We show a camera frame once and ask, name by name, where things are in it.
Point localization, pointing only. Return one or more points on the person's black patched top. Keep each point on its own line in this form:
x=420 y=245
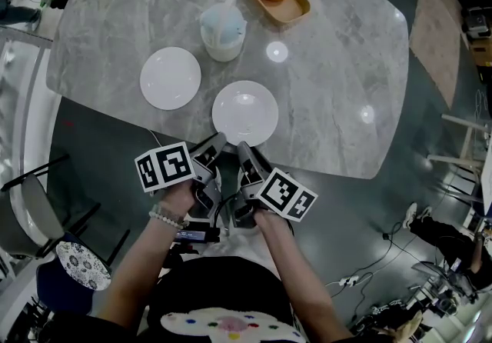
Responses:
x=215 y=287

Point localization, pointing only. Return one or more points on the cardboard box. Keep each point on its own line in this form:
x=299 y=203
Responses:
x=482 y=51

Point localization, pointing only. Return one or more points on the white power strip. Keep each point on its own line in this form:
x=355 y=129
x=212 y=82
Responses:
x=350 y=280

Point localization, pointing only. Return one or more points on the white pitcher blue lid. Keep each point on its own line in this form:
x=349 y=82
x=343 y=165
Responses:
x=223 y=47

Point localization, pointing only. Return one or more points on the silver suitcase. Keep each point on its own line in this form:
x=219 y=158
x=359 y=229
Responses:
x=478 y=22

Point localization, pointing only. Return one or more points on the person's left hand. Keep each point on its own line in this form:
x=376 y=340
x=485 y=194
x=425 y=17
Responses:
x=178 y=197

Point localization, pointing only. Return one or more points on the blue stool floral seat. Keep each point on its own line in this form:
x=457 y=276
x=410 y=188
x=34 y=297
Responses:
x=82 y=264

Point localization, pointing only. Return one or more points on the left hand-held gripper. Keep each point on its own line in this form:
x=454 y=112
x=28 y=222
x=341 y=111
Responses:
x=173 y=164

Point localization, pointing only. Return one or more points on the person's white shoe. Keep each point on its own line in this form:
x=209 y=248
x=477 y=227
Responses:
x=219 y=184

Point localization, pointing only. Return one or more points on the white side table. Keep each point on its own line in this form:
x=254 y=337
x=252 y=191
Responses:
x=487 y=195

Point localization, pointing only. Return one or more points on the beige rug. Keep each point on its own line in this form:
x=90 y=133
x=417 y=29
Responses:
x=434 y=26

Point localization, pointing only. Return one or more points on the black waist-mounted device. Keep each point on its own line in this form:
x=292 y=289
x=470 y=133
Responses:
x=192 y=234

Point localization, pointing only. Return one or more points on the white plate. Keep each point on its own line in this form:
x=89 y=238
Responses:
x=170 y=78
x=246 y=110

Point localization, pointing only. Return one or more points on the person's right forearm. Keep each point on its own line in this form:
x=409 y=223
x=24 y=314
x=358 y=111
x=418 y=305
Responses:
x=300 y=276

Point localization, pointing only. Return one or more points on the person's left forearm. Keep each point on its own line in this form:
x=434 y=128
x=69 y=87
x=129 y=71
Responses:
x=138 y=276

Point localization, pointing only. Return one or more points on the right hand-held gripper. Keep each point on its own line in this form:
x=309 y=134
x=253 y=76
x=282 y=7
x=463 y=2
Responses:
x=286 y=195

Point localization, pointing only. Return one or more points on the grey black folding chair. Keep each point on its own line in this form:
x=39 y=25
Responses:
x=38 y=210

